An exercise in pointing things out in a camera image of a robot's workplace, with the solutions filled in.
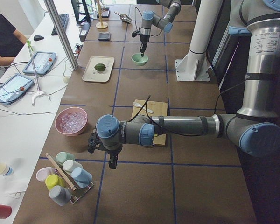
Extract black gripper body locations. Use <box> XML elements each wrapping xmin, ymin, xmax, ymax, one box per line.
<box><xmin>87</xmin><ymin>130</ymin><xmax>122</xmax><ymax>161</ymax></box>
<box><xmin>132</xmin><ymin>29</ymin><xmax>151</xmax><ymax>50</ymax></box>

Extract light green bowl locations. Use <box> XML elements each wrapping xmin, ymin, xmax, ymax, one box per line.
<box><xmin>131</xmin><ymin>53</ymin><xmax>148</xmax><ymax>66</ymax></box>

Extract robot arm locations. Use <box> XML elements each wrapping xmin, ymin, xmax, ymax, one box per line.
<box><xmin>88</xmin><ymin>0</ymin><xmax>280</xmax><ymax>169</ymax></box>
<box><xmin>132</xmin><ymin>0</ymin><xmax>182</xmax><ymax>57</ymax></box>

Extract white plastic spoon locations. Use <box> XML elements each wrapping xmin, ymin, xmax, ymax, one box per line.
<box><xmin>133</xmin><ymin>101</ymin><xmax>154</xmax><ymax>114</ymax></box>

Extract pink bowl with ice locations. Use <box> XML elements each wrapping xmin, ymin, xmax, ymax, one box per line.
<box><xmin>55</xmin><ymin>107</ymin><xmax>88</xmax><ymax>136</ymax></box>

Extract metal scoop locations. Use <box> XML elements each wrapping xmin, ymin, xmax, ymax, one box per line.
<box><xmin>114</xmin><ymin>12</ymin><xmax>132</xmax><ymax>24</ymax></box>

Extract light blue cup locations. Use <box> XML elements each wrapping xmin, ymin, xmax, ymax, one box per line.
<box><xmin>71</xmin><ymin>167</ymin><xmax>92</xmax><ymax>188</ymax></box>

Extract grey folded cloth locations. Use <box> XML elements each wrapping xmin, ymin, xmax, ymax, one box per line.
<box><xmin>98</xmin><ymin>32</ymin><xmax>111</xmax><ymax>41</ymax></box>

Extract wooden mug tree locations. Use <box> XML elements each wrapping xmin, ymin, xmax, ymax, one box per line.
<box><xmin>96</xmin><ymin>0</ymin><xmax>108</xmax><ymax>29</ymax></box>

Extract green avocado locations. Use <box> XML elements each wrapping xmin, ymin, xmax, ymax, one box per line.
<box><xmin>94</xmin><ymin>63</ymin><xmax>106</xmax><ymax>72</ymax></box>

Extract white cup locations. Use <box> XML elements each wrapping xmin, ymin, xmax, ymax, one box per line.
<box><xmin>63</xmin><ymin>159</ymin><xmax>83</xmax><ymax>173</ymax></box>

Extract green cup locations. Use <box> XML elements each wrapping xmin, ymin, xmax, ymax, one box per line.
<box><xmin>56</xmin><ymin>151</ymin><xmax>75</xmax><ymax>165</ymax></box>

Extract cream rabbit tray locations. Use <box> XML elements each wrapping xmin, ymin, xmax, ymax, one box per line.
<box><xmin>82</xmin><ymin>56</ymin><xmax>115</xmax><ymax>83</ymax></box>

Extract bamboo cutting board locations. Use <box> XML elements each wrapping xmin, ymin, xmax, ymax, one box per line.
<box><xmin>131</xmin><ymin>99</ymin><xmax>168</xmax><ymax>146</ymax></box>

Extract black box with label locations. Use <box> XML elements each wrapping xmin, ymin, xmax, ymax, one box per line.
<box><xmin>78</xmin><ymin>22</ymin><xmax>91</xmax><ymax>42</ymax></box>

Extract grey cup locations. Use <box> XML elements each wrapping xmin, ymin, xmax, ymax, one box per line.
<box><xmin>49</xmin><ymin>185</ymin><xmax>72</xmax><ymax>206</ymax></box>

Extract yellow cup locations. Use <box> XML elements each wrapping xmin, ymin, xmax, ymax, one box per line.
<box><xmin>45</xmin><ymin>174</ymin><xmax>65</xmax><ymax>190</ymax></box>

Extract pink cup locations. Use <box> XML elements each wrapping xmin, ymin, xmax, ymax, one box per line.
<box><xmin>35</xmin><ymin>167</ymin><xmax>56</xmax><ymax>182</ymax></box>

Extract black keyboard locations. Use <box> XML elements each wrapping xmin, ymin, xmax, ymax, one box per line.
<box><xmin>51</xmin><ymin>14</ymin><xmax>70</xmax><ymax>36</ymax></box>

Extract grabber reacher tool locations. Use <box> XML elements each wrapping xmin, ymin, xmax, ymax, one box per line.
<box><xmin>26</xmin><ymin>40</ymin><xmax>50</xmax><ymax>106</ymax></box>

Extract upper teach pendant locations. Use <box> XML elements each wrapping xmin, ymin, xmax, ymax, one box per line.
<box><xmin>33</xmin><ymin>51</ymin><xmax>56</xmax><ymax>76</ymax></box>

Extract teach pendant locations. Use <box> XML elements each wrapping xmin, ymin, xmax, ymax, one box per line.
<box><xmin>33</xmin><ymin>51</ymin><xmax>56</xmax><ymax>76</ymax></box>
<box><xmin>0</xmin><ymin>74</ymin><xmax>35</xmax><ymax>105</ymax></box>

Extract black computer mouse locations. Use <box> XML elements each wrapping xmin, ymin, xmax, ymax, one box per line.
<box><xmin>33</xmin><ymin>35</ymin><xmax>44</xmax><ymax>42</ymax></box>

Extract lower teach pendant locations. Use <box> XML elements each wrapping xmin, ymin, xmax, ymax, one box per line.
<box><xmin>0</xmin><ymin>74</ymin><xmax>35</xmax><ymax>105</ymax></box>

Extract red bottle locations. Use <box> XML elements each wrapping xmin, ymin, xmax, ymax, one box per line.
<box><xmin>0</xmin><ymin>204</ymin><xmax>12</xmax><ymax>219</ymax></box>

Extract seated person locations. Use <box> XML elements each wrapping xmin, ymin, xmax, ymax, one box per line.
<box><xmin>0</xmin><ymin>13</ymin><xmax>27</xmax><ymax>67</ymax></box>

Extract white wire cup rack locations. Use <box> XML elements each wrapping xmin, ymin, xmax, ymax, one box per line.
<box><xmin>46</xmin><ymin>153</ymin><xmax>94</xmax><ymax>204</ymax></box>

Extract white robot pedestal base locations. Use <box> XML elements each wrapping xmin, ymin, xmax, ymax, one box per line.
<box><xmin>175</xmin><ymin>0</ymin><xmax>223</xmax><ymax>82</ymax></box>

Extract aluminium frame post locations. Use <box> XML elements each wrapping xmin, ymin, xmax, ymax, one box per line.
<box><xmin>44</xmin><ymin>0</ymin><xmax>78</xmax><ymax>70</ymax></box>

